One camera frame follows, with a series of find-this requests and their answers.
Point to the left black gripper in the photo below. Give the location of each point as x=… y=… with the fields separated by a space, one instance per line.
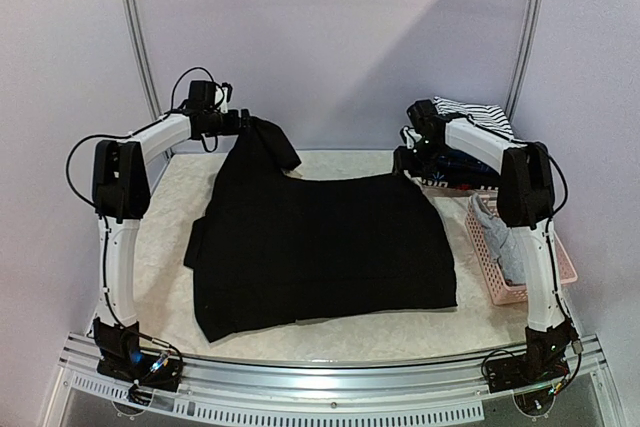
x=234 y=124

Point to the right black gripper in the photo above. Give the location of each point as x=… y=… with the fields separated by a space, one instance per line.
x=400 y=160

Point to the black white striped shirt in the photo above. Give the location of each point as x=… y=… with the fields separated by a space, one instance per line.
x=491 y=117

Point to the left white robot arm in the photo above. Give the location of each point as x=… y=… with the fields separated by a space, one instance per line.
x=121 y=191

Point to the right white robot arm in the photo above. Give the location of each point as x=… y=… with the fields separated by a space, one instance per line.
x=525 y=194

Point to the pink plastic laundry basket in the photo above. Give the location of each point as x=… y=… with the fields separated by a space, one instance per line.
x=501 y=293

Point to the dark blue folded garment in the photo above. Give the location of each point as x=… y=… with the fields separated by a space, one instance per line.
x=462 y=164

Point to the black printed folded garment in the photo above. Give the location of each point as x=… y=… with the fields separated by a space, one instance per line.
x=457 y=180

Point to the grey garment in basket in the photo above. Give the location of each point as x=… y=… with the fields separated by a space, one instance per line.
x=500 y=242

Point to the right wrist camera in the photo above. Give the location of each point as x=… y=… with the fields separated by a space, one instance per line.
x=410 y=137

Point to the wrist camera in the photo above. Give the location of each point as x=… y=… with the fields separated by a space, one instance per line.
x=410 y=137
x=223 y=97

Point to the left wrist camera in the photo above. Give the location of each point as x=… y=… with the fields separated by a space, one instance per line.
x=223 y=97

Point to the left aluminium corner post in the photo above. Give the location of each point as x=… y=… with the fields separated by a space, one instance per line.
x=136 y=36

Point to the aluminium corner post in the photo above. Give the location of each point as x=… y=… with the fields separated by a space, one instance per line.
x=524 y=51
x=136 y=36

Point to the aluminium front rail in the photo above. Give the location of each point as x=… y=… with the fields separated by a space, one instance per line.
x=447 y=391

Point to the right aluminium corner post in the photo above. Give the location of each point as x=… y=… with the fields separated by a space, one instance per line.
x=524 y=51

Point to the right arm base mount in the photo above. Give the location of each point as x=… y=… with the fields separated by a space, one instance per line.
x=553 y=354

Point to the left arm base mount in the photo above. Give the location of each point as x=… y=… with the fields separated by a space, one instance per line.
x=128 y=355

